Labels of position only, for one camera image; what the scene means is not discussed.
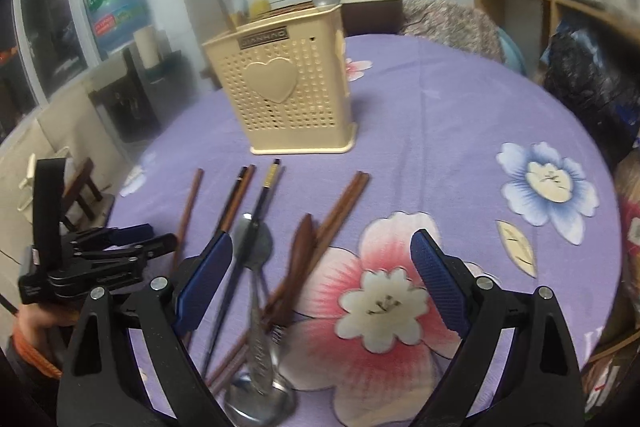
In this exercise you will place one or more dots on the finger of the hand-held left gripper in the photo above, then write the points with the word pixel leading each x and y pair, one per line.
pixel 155 244
pixel 127 233

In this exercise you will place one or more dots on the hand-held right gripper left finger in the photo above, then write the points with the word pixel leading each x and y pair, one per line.
pixel 205 277

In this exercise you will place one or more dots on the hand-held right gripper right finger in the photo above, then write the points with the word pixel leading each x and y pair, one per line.
pixel 440 277

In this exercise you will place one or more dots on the brown wooden chopstick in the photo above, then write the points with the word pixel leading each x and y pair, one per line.
pixel 190 207
pixel 350 209
pixel 340 207
pixel 242 199

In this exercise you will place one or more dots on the black chopstick with pale band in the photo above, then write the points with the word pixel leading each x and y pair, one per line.
pixel 264 197

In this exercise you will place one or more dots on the dark wooden spoon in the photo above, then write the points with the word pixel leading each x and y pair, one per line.
pixel 300 247

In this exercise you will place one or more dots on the large metal serving spoon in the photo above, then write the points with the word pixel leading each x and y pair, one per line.
pixel 260 404

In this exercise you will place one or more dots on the beige perforated utensil holder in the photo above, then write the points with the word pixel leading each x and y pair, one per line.
pixel 280 117

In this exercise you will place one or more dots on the person's left hand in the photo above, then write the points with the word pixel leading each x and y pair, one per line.
pixel 42 319

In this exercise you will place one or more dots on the small wooden stool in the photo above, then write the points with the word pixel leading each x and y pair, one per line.
pixel 82 192

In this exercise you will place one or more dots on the dark water dispenser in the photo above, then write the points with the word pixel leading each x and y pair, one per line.
pixel 125 107

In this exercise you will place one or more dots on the purple floral tablecloth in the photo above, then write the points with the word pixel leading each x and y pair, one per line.
pixel 450 107

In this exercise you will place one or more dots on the sliding window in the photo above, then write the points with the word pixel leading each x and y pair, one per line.
pixel 50 32

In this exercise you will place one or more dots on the white paper roll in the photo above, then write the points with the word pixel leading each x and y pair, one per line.
pixel 146 47

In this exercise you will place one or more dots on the red patterned cloth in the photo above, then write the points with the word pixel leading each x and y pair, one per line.
pixel 630 212

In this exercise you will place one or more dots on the blue water bottle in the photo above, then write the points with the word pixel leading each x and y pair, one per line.
pixel 115 2

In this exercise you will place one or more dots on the light blue plastic tub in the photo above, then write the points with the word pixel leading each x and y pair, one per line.
pixel 512 52

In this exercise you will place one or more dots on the dark brown chopstick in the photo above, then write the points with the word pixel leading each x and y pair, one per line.
pixel 222 7

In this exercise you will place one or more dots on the black plastic bag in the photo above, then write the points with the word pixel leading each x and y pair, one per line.
pixel 585 77

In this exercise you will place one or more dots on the floral patterned cloth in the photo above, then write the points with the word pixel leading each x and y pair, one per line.
pixel 450 27

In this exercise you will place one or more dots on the yellow soap bottle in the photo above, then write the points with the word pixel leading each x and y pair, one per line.
pixel 259 4

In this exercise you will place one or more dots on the dark wooden cabinet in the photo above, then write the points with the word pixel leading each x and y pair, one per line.
pixel 372 17

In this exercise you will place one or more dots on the light wooden shelf unit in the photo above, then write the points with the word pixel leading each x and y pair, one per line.
pixel 505 2

